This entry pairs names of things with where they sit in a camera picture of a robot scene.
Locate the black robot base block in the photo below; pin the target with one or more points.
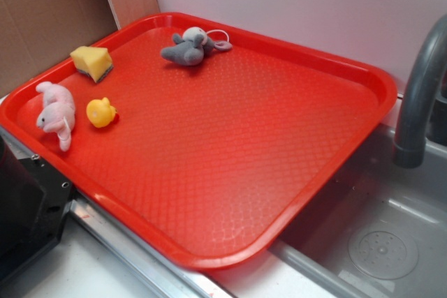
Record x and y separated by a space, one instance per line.
35 199

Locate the silver metal rail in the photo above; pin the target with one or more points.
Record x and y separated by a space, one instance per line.
142 261

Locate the grey plastic sink basin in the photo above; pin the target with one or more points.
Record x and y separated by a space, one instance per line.
374 229

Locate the grey plastic faucet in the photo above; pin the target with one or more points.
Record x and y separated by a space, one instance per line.
422 114

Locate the grey plush mouse toy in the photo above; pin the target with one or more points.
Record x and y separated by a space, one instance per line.
194 45

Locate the pink plush mouse toy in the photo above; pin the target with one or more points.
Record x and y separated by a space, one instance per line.
58 113

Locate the red plastic tray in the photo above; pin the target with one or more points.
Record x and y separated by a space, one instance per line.
208 164

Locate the yellow sponge with grey pad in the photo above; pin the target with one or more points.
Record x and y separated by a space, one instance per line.
94 62

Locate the brown cardboard panel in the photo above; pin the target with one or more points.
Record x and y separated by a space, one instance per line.
37 34

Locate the yellow rubber duck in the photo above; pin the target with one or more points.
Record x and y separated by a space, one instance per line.
101 113

